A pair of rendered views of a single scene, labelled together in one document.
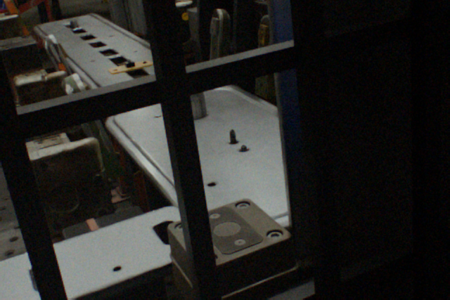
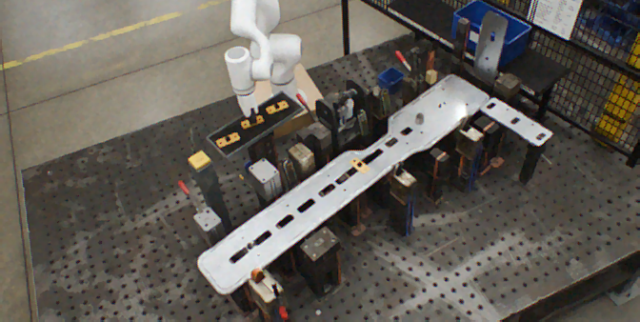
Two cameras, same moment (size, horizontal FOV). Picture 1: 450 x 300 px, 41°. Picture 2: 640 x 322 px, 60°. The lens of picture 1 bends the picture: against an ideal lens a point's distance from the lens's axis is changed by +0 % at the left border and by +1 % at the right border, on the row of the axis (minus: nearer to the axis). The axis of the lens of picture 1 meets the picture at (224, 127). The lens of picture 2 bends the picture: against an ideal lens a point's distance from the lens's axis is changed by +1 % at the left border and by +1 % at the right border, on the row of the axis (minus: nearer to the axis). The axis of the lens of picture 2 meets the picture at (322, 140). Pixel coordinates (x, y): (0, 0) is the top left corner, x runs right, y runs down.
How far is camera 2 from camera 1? 2.56 m
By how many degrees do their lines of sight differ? 83
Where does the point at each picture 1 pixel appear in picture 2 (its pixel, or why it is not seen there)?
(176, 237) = (513, 86)
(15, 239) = (402, 260)
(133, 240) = (496, 110)
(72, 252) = (505, 119)
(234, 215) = (504, 79)
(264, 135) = (433, 100)
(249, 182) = (463, 97)
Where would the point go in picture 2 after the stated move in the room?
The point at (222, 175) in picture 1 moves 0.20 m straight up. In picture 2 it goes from (461, 103) to (468, 68)
